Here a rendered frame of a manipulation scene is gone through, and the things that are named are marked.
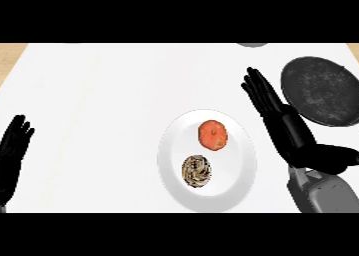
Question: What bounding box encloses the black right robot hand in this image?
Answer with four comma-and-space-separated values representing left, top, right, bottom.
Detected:
239, 66, 359, 176

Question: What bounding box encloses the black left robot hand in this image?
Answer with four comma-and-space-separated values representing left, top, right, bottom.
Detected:
0, 114, 36, 208

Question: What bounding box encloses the dark grey frying pan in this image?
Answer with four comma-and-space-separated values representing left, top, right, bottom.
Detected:
279, 56, 359, 130

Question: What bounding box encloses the white oval plate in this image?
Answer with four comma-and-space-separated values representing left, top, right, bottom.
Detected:
155, 109, 259, 214

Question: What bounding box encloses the grey round object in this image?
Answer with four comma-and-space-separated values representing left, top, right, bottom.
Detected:
235, 43, 270, 49

